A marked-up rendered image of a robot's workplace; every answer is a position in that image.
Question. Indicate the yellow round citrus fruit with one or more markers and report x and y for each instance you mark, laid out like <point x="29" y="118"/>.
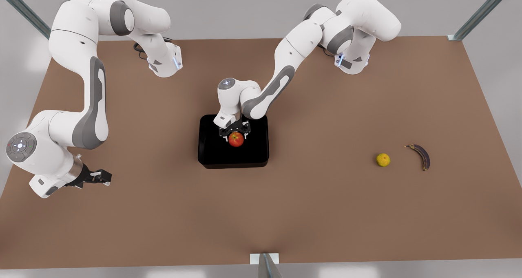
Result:
<point x="383" y="159"/>

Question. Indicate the black square tray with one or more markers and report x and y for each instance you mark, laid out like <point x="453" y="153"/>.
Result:
<point x="234" y="155"/>

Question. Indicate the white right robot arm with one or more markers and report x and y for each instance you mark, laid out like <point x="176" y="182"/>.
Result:
<point x="77" y="62"/>

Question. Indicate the overripe dark banana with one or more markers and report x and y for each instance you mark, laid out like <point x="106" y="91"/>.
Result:
<point x="422" y="155"/>

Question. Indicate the silver frame post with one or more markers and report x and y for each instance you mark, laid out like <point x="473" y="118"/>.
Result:
<point x="26" y="11"/>
<point x="267" y="265"/>
<point x="483" y="11"/>

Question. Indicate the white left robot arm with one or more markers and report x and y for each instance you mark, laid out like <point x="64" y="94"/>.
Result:
<point x="285" y="72"/>

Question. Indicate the red apple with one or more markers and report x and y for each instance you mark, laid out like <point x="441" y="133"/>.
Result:
<point x="236" y="139"/>

